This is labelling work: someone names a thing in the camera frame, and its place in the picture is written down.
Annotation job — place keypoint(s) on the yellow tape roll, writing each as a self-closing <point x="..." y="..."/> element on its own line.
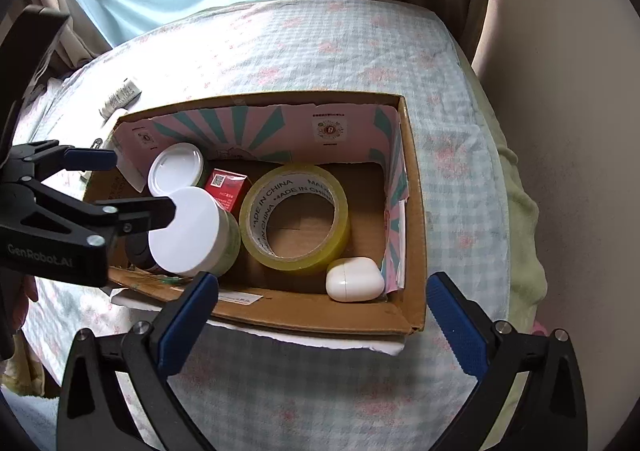
<point x="295" y="219"/>

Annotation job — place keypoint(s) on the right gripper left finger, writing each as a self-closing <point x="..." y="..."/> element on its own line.
<point x="93" y="414"/>

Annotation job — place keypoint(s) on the open cardboard box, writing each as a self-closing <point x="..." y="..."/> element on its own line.
<point x="363" y="140"/>

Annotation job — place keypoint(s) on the white pill bottle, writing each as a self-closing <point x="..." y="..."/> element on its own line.
<point x="125" y="95"/>

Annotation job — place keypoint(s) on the left brown curtain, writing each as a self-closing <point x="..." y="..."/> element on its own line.
<point x="76" y="39"/>

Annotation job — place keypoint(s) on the small black jar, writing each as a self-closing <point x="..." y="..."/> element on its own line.
<point x="138" y="251"/>

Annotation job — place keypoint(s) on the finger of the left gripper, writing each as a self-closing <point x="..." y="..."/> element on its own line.
<point x="133" y="216"/>
<point x="43" y="159"/>

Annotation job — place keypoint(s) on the red small box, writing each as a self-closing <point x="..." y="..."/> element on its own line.
<point x="228" y="189"/>

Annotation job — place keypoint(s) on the checkered floral bed sheet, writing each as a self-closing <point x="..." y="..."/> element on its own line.
<point x="249" y="392"/>

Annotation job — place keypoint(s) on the white earbuds case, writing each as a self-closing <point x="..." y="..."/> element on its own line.
<point x="354" y="280"/>

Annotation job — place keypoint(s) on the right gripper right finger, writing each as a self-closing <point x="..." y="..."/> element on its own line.
<point x="551" y="413"/>

